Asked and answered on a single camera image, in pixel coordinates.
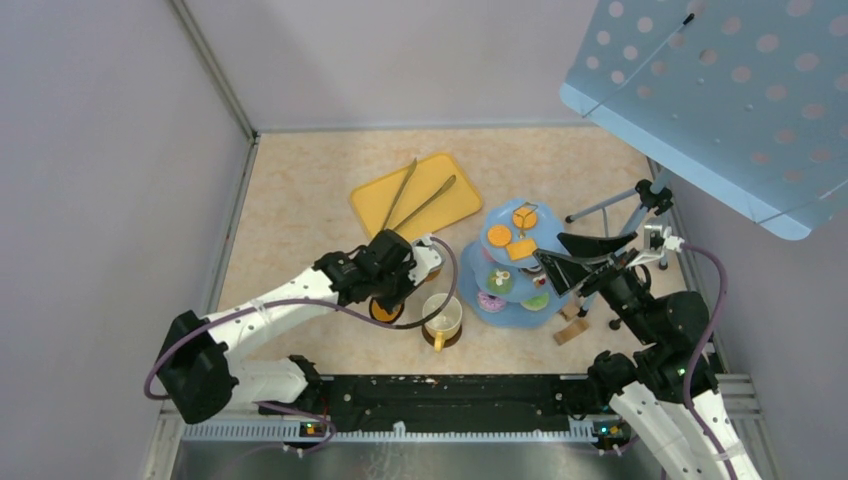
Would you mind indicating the black yellow round coaster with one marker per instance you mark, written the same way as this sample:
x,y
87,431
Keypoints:
x,y
383,315

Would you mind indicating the blue three-tier cake stand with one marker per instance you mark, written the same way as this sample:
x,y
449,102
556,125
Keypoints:
x,y
478,258

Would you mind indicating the light brown round coaster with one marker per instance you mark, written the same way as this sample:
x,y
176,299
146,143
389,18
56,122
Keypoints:
x,y
433,274

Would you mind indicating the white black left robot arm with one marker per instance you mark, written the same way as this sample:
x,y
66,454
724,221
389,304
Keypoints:
x,y
200,363

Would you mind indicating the dark brown round coaster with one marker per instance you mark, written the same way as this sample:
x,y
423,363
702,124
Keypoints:
x,y
439,339

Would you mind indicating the purple frosted donut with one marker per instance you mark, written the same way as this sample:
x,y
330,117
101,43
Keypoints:
x,y
490,303

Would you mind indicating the yellow serving tray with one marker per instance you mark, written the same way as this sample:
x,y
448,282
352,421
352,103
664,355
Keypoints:
x,y
456,216

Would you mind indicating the round orange biscuit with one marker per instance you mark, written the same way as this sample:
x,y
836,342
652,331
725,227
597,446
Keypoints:
x,y
525,217
499,236

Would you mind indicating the yellow cup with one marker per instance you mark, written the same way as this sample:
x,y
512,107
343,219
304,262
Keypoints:
x,y
450,315

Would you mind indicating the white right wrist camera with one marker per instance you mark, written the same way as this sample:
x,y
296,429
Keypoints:
x,y
659,242

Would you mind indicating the small wooden block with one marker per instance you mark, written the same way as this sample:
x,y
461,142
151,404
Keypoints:
x,y
570,311

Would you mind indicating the white cable duct strip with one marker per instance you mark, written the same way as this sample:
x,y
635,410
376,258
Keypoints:
x,y
289,431

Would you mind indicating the metal food tongs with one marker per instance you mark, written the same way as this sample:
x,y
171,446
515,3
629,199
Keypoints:
x,y
422,183

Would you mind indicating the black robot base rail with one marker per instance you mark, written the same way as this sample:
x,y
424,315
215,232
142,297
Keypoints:
x,y
478,403

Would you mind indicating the square orange biscuit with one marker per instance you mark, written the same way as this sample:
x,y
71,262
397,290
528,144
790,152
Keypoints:
x,y
521,249

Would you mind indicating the blue perforated board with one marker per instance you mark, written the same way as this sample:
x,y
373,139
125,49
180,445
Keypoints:
x,y
746,100

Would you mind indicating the green frosted donut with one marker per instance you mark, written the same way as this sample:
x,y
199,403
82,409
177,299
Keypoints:
x,y
536,303

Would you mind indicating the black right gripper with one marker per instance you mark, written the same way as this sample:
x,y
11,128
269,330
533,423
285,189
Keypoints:
x,y
565,271

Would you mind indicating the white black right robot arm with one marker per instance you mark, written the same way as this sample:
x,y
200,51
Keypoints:
x,y
667,393

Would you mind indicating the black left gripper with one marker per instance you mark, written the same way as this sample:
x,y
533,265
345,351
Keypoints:
x,y
387,303

